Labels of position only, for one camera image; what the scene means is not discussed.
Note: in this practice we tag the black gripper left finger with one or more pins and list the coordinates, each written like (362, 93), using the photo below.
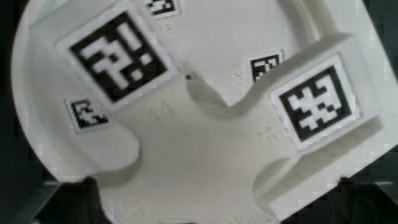
(74, 206)

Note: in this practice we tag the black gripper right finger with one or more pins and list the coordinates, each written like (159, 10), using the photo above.
(363, 206)

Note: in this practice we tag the white round table top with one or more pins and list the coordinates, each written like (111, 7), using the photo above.
(237, 40)

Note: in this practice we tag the white cylindrical table leg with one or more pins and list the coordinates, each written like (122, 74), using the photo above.
(202, 91)

